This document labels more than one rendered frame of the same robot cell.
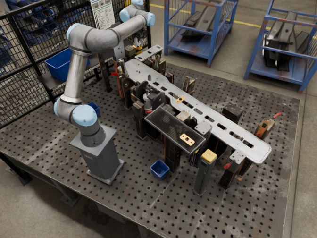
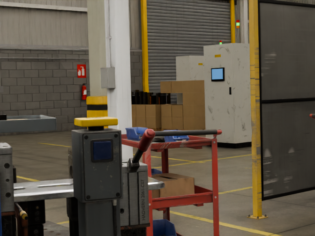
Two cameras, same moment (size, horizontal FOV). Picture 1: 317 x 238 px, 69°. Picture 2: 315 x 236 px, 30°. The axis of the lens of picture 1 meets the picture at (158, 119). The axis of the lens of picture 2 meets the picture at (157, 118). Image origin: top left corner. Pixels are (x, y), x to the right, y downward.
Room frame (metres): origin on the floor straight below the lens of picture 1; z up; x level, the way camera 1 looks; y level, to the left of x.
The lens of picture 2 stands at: (0.16, 0.57, 1.21)
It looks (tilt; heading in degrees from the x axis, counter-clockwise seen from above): 3 degrees down; 294
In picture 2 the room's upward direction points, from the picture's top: 2 degrees counter-clockwise
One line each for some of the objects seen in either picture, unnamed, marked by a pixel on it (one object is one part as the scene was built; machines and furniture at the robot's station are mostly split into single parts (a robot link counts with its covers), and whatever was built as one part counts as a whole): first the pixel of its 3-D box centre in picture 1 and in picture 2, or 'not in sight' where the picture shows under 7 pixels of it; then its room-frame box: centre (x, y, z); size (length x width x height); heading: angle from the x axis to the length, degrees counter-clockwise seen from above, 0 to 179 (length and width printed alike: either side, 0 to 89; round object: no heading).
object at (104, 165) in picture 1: (100, 154); not in sight; (0.83, 0.40, 0.90); 0.21 x 0.21 x 0.40; 63
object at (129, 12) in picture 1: (130, 14); not in sight; (1.43, 0.16, 1.56); 0.11 x 0.11 x 0.08; 58
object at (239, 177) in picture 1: (248, 161); not in sight; (0.78, -0.61, 0.84); 0.18 x 0.06 x 0.29; 134
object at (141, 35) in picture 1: (138, 29); not in sight; (1.53, 0.12, 1.41); 0.09 x 0.08 x 0.12; 44
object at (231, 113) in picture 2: not in sight; (227, 84); (3.60, -10.56, 1.22); 0.80 x 0.54 x 2.45; 154
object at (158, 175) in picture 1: (160, 170); not in sight; (0.77, 0.00, 0.74); 0.11 x 0.10 x 0.09; 44
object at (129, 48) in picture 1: (131, 63); not in sight; (1.85, 0.25, 0.88); 0.08 x 0.08 x 0.36; 44
